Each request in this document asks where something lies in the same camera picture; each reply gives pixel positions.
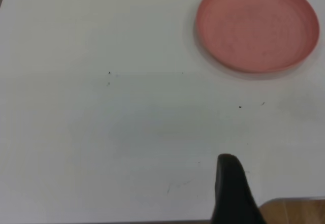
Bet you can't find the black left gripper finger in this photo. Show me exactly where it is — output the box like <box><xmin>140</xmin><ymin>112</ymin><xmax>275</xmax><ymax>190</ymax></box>
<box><xmin>211</xmin><ymin>153</ymin><xmax>268</xmax><ymax>224</ymax></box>

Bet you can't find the pink round plate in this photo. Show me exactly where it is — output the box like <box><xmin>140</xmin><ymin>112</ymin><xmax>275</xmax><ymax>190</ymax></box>
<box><xmin>195</xmin><ymin>0</ymin><xmax>320</xmax><ymax>74</ymax></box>

